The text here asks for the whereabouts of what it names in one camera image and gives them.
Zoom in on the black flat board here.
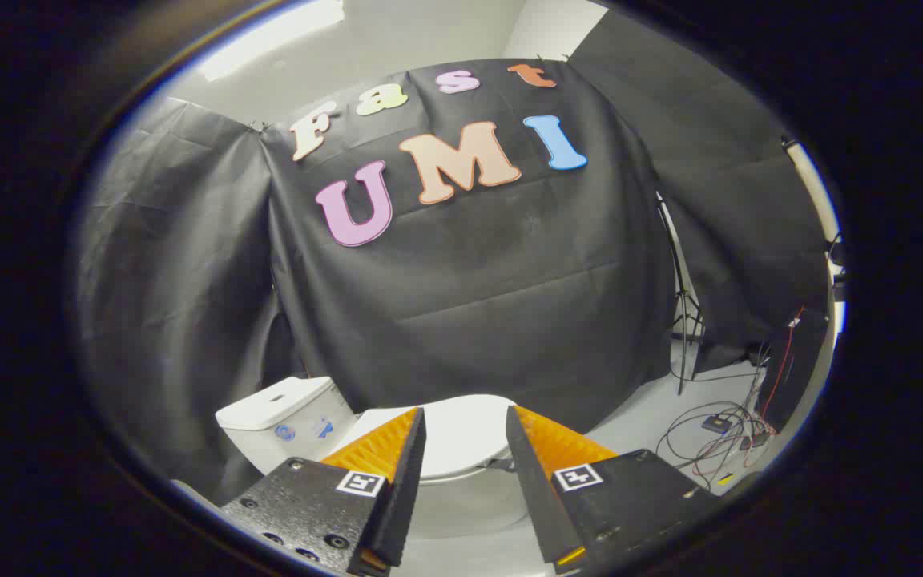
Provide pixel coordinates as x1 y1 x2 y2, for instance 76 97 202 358
758 309 829 434

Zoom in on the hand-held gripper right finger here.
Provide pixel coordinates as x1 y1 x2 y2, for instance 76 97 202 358
506 405 723 576

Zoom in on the black tripod stand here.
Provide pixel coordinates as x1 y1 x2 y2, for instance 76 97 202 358
655 191 707 396

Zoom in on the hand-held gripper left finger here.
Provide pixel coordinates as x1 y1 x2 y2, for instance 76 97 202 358
221 407 428 577

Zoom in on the white toilet tank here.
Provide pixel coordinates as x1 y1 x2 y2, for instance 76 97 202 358
216 377 358 475

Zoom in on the red wire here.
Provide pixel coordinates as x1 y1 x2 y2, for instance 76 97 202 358
694 307 807 482

